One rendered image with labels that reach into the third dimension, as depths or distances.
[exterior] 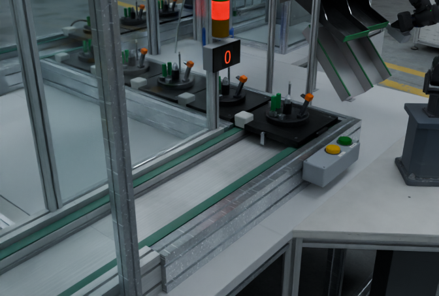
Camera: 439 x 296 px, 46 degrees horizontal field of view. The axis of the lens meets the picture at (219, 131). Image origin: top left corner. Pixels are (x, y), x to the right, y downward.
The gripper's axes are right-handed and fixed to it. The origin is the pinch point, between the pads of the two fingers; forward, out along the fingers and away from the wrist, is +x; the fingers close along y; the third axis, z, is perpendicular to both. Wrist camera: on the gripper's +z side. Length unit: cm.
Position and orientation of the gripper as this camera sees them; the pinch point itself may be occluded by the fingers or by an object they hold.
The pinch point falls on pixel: (404, 22)
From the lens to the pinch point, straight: 185.4
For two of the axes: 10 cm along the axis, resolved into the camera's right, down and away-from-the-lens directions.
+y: -7.8, 2.5, -5.7
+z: -2.4, -9.7, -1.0
